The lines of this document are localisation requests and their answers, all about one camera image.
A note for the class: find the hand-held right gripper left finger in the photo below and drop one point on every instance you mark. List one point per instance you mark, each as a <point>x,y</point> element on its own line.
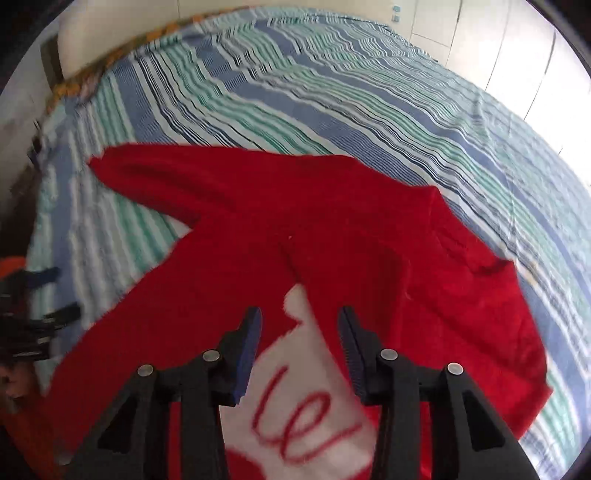
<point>246,355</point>

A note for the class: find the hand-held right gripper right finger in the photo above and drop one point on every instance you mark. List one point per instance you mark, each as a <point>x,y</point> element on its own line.
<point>353,353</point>

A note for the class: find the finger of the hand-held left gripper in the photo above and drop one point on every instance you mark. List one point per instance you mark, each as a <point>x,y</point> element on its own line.
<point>46,275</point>
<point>64,314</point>

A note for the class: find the red sweater with white print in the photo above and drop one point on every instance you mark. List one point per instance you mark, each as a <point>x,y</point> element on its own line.
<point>351,240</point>

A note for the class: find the person's left hand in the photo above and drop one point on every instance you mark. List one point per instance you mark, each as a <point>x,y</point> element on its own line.
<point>14,387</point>

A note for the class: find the orange floral bed sheet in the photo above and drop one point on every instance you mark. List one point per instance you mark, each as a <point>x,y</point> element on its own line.
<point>78,81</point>

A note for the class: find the beige headboard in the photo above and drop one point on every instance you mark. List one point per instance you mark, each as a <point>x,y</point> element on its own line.
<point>138,32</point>

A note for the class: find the blue green striped blanket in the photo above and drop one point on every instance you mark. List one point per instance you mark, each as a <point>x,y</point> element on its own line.
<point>323,92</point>

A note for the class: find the blue wall socket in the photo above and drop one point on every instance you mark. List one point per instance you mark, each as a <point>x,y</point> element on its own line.
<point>396,14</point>

